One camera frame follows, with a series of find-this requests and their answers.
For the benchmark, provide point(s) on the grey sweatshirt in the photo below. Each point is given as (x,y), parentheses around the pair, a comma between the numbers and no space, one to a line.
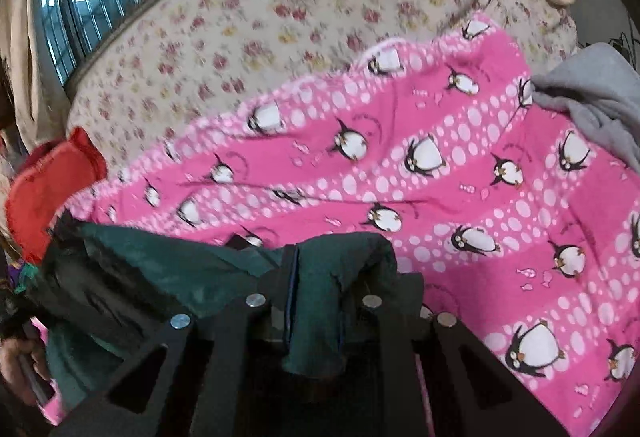
(599,90)

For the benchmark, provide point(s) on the pink penguin blanket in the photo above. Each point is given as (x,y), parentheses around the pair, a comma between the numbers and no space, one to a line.
(517,222)

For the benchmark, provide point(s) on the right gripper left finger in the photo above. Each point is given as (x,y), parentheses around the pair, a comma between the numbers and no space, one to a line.
(203,377)

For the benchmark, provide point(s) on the red pillow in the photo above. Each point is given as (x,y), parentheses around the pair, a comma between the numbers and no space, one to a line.
(50,175)

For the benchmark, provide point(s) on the dark green puffer jacket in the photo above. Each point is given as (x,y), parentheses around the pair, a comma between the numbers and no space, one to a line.
(104,290)

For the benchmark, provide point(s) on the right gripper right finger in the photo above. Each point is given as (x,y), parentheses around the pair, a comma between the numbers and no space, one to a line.
(426,374)

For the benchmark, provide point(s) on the floral bed sheet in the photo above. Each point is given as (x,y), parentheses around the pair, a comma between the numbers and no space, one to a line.
(181,59)

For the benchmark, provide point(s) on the beige curtain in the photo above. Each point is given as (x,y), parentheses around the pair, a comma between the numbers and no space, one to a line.
(40,103)

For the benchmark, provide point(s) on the person's left hand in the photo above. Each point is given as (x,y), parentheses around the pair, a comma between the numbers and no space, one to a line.
(11,370)

